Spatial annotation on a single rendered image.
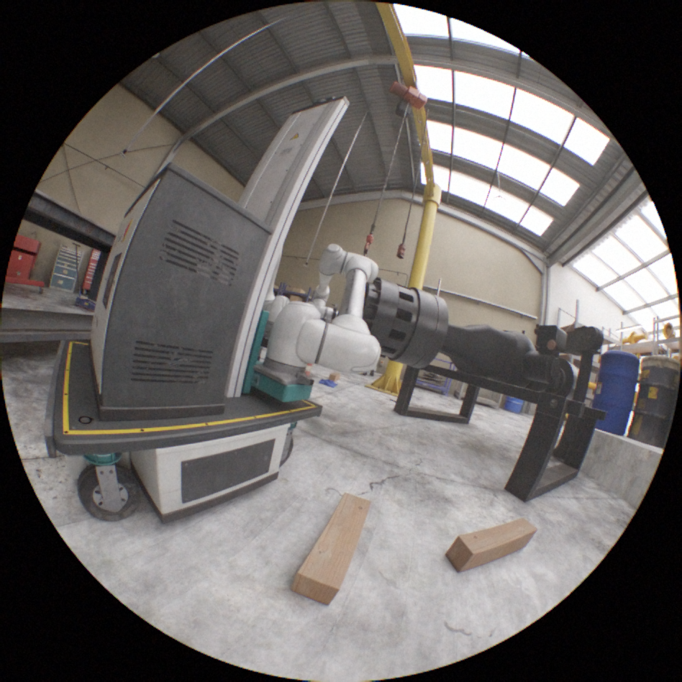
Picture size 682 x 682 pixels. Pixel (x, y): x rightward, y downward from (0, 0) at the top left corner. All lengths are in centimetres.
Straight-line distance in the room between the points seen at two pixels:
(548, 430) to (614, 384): 174
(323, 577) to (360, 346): 68
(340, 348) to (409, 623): 85
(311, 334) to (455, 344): 126
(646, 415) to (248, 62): 932
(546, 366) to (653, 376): 168
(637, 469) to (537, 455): 129
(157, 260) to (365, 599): 89
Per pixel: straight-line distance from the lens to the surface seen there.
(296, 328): 77
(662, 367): 326
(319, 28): 694
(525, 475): 159
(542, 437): 154
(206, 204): 56
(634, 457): 258
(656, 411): 321
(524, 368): 217
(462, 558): 88
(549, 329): 214
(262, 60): 738
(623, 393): 315
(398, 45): 355
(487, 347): 194
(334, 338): 78
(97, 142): 834
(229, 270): 58
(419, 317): 148
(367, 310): 144
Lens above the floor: 59
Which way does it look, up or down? 1 degrees up
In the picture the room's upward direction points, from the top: 16 degrees clockwise
